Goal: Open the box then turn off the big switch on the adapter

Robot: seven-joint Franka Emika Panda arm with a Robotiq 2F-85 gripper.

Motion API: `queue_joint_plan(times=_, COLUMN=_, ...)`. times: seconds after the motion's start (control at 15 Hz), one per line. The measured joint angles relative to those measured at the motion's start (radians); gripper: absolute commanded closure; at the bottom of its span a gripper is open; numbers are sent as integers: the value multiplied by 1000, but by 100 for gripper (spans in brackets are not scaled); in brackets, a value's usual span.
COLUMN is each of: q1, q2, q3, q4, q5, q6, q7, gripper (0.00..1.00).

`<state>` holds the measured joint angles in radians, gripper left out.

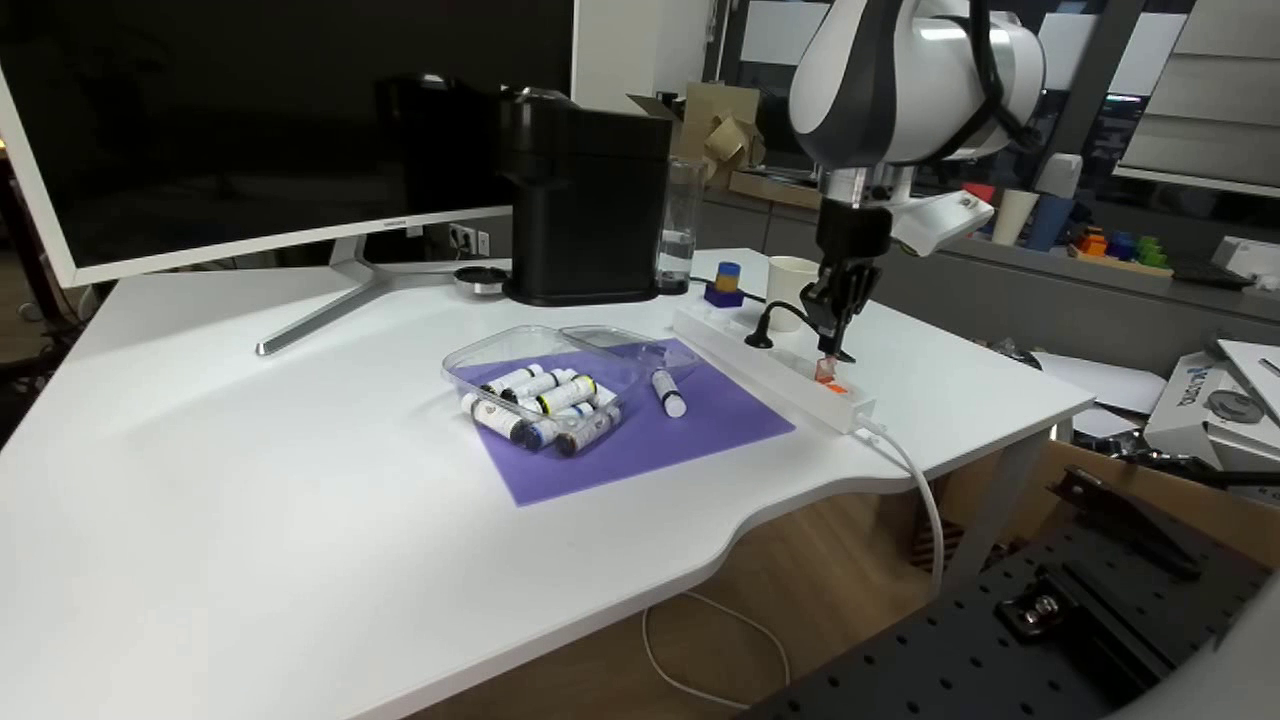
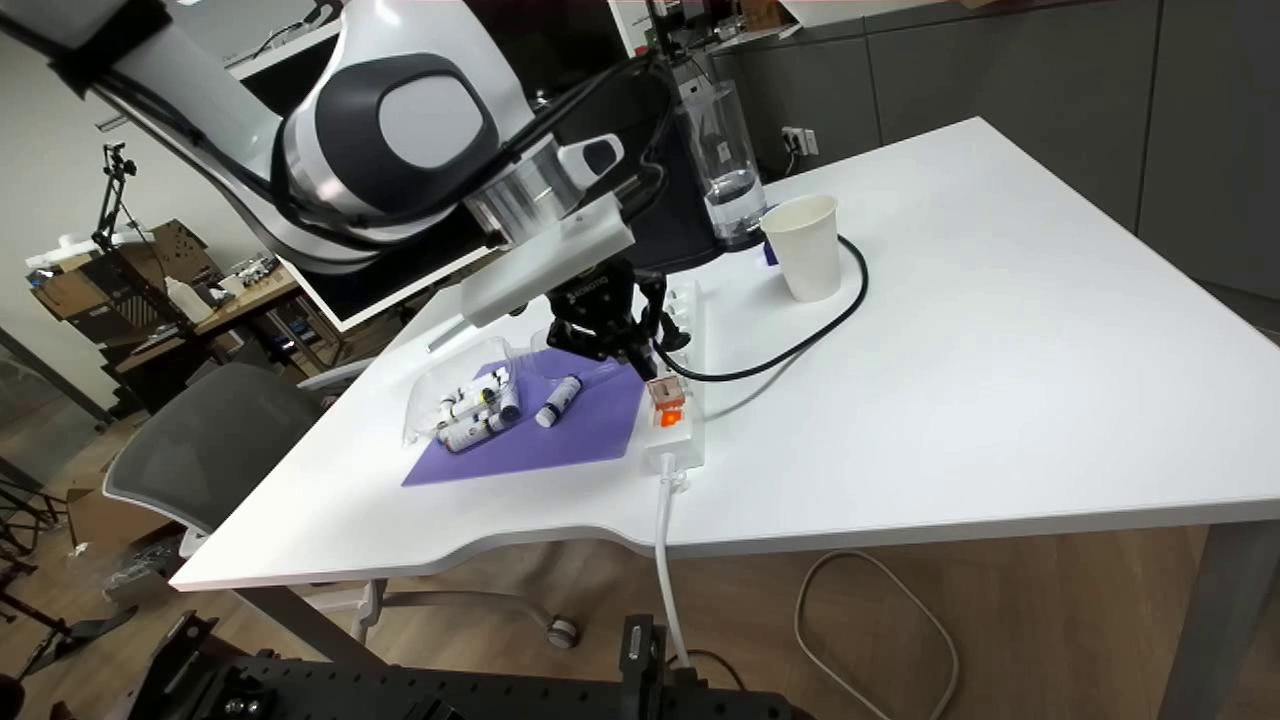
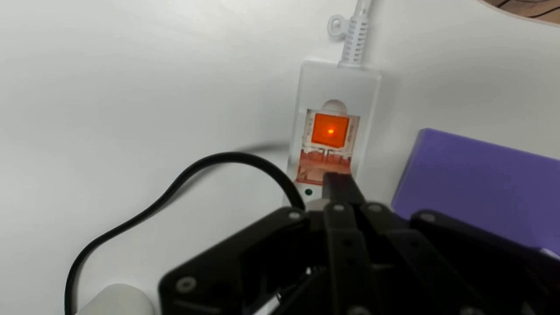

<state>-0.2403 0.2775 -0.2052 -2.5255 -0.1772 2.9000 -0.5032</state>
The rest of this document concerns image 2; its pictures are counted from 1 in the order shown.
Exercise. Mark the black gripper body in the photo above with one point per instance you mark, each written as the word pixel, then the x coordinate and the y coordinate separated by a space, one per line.
pixel 604 302

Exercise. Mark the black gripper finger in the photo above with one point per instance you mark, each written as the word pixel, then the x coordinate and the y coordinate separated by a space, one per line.
pixel 638 353
pixel 576 342

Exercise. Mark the white power strip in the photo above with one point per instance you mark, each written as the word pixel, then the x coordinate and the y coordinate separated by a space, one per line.
pixel 672 443

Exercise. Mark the clear plastic box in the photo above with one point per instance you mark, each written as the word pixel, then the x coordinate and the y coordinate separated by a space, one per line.
pixel 427 407

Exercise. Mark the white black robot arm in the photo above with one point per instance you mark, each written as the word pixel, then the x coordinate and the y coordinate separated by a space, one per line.
pixel 400 122

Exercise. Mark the purple mat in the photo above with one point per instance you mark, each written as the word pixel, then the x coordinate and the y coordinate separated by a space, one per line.
pixel 585 427

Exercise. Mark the white marker yellow band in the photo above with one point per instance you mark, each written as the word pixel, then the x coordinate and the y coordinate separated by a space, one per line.
pixel 498 384

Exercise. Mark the black coffee machine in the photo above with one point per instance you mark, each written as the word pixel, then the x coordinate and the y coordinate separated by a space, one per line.
pixel 680 224

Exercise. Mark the white marker tube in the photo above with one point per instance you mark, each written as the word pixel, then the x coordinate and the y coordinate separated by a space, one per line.
pixel 461 401
pixel 469 433

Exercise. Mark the clear water bottle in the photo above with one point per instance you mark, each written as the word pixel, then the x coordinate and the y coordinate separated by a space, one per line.
pixel 725 145

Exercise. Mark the white paper cup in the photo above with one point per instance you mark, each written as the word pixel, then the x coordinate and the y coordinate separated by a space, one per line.
pixel 810 246

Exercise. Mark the white framed computer monitor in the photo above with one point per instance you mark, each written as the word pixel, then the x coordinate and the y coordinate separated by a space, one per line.
pixel 545 43

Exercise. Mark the grey office chair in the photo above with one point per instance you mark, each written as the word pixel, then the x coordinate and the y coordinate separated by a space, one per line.
pixel 214 443

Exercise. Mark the grey table leg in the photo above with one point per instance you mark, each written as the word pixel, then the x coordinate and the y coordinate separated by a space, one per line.
pixel 300 621
pixel 1223 626

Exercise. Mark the cluttered wooden desk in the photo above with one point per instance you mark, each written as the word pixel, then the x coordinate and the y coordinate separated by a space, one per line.
pixel 174 285

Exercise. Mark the black stand legs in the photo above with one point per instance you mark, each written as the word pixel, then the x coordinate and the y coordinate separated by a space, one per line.
pixel 35 585

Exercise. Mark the white wrist mount plate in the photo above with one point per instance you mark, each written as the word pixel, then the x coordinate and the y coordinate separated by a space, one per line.
pixel 545 261

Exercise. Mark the white wall socket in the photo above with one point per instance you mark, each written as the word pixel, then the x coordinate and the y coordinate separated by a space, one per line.
pixel 803 140

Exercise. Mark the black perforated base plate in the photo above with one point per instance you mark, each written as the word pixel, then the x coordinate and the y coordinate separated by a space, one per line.
pixel 400 693

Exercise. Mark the black camera tripod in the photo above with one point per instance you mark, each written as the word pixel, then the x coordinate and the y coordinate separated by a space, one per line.
pixel 114 187

